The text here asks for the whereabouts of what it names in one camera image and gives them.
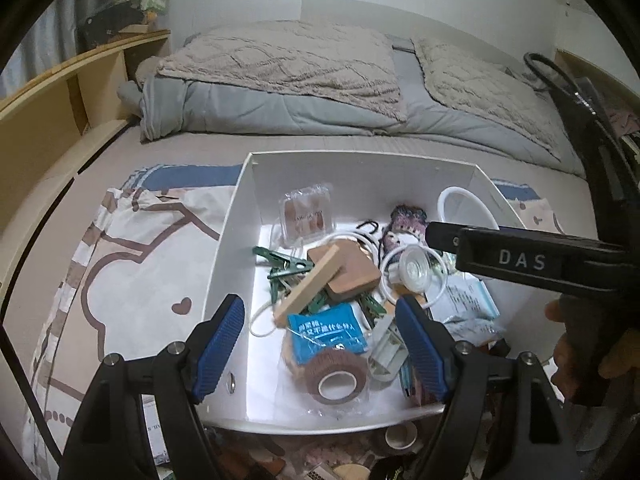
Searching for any white cord loop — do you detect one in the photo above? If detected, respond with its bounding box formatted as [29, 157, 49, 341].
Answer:
[249, 292, 288, 338]

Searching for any brown rounded wooden piece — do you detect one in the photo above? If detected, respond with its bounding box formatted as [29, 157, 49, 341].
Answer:
[306, 239, 384, 307]

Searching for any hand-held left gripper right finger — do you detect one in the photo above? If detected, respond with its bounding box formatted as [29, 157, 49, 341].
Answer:
[395, 294, 586, 480]

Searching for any white cable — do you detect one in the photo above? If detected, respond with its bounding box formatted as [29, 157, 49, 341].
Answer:
[327, 231, 447, 312]

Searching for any white tube ring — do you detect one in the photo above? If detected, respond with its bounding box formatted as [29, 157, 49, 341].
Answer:
[437, 187, 497, 229]

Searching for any grey clear plastic clip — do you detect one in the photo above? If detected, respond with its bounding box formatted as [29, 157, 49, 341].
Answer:
[369, 316, 410, 377]

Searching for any clear case of nails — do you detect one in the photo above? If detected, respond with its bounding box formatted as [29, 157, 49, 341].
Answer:
[278, 184, 334, 242]

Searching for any white printed packet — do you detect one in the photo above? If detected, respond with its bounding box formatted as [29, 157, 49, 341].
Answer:
[429, 272, 503, 338]

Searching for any clear plastic cap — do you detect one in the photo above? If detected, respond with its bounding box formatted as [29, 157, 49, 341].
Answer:
[398, 245, 434, 292]

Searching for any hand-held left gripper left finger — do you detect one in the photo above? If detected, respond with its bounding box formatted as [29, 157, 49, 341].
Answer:
[57, 294, 247, 480]

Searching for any wooden block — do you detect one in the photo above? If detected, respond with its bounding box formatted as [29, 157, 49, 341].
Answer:
[273, 246, 339, 329]

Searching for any crochet pouch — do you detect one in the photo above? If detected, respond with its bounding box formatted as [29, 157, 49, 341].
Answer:
[379, 204, 429, 262]

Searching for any black hook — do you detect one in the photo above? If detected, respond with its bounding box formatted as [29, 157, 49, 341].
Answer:
[356, 219, 384, 242]

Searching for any person's right hand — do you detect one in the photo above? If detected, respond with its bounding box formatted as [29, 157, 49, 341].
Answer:
[544, 300, 640, 402]

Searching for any grey duvet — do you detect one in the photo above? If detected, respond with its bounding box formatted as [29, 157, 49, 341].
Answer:
[116, 42, 587, 178]

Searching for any white storage box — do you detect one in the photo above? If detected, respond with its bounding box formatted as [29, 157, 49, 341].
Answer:
[194, 150, 527, 435]

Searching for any black curved frame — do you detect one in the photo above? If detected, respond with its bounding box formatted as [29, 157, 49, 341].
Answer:
[523, 51, 640, 243]

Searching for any brown tape roll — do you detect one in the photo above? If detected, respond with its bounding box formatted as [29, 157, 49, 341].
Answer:
[282, 332, 373, 411]

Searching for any wooden side shelf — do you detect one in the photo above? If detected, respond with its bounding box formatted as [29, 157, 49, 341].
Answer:
[554, 47, 640, 161]

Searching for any wooden bedside shelf unit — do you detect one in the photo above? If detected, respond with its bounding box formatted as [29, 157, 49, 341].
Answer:
[0, 29, 172, 271]

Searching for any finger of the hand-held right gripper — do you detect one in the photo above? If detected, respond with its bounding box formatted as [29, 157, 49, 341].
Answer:
[425, 221, 468, 261]

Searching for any blue and white packet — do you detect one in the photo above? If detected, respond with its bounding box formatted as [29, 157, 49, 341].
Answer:
[287, 308, 369, 367]

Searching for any grey curtain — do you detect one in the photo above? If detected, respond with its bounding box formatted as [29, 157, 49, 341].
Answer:
[0, 0, 83, 98]

